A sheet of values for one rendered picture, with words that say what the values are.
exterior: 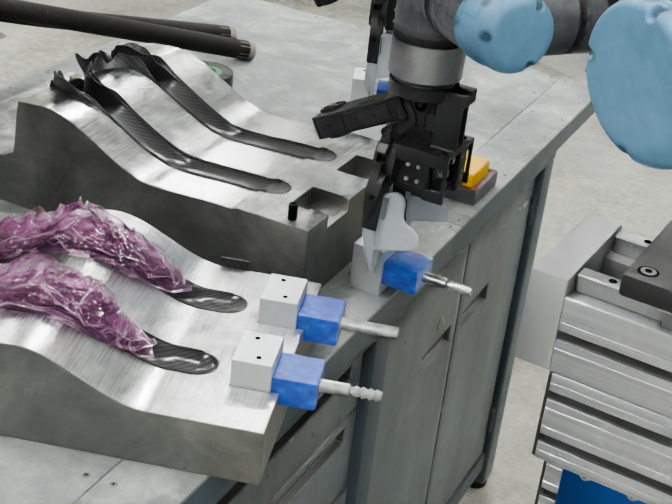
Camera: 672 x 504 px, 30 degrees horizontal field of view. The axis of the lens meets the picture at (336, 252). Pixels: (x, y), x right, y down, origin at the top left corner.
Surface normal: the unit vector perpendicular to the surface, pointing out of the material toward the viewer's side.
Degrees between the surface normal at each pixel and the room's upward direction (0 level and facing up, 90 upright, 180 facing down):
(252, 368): 90
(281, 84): 0
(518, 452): 1
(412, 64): 90
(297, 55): 0
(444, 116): 90
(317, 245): 90
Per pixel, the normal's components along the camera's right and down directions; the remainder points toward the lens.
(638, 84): -0.89, 0.23
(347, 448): 0.88, 0.29
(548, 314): -0.51, 0.36
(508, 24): 0.41, 0.47
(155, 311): 0.50, -0.72
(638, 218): 0.10, -0.87
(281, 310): -0.18, 0.45
